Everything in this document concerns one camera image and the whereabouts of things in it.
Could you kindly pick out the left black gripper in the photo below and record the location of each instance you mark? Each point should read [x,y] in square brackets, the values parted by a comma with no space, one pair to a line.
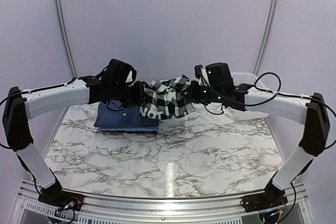
[138,97]

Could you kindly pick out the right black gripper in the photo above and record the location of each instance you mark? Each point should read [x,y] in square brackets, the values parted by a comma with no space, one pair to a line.
[191,94]

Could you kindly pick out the blue checked shirt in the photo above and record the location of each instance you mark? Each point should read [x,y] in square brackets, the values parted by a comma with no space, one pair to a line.
[114,115]

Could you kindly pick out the black white plaid shirt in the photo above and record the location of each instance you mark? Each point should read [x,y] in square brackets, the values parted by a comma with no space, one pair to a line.
[164,99]

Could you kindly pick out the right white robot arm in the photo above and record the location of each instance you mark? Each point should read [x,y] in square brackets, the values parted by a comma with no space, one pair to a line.
[310,111]

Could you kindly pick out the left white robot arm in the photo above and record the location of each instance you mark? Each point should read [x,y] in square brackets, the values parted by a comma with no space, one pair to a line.
[25,108]

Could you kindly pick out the white plastic basket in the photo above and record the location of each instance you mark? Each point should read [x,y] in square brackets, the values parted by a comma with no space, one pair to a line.
[243,78]

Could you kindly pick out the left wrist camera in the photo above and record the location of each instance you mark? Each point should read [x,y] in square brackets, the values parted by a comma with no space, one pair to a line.
[118,72]

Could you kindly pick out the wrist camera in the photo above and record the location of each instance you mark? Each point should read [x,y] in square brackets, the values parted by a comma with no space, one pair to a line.
[118,72]
[216,75]

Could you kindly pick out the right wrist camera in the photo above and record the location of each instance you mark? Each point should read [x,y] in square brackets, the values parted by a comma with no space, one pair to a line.
[216,75]

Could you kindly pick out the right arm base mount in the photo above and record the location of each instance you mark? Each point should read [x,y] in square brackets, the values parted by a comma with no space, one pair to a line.
[261,201]

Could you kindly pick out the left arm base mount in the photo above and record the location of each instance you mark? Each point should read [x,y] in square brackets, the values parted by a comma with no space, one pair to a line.
[66,201]

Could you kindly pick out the right wall aluminium rail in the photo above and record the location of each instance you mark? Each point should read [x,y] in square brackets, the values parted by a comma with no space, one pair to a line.
[266,36]

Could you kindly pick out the wall aluminium rail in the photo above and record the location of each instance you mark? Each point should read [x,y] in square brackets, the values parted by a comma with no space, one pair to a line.
[266,36]
[64,38]

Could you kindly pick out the front aluminium frame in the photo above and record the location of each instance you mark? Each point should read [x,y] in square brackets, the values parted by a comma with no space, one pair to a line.
[114,209]

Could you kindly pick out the left wall aluminium rail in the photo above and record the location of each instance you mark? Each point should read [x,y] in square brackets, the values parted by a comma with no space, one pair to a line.
[64,38]

